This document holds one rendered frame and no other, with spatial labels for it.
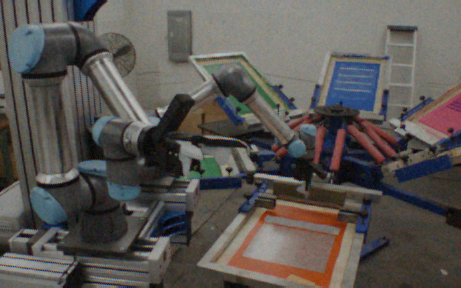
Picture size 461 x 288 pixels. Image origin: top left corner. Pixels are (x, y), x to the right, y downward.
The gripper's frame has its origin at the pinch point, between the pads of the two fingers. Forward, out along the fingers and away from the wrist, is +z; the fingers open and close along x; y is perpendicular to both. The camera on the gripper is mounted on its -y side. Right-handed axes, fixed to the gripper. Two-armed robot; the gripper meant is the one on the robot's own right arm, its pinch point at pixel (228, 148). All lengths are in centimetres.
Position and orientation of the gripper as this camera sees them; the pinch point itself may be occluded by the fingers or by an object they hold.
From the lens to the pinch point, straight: 78.9
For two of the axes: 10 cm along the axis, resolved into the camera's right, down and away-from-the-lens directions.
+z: 8.4, 1.7, -5.2
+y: -0.8, 9.8, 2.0
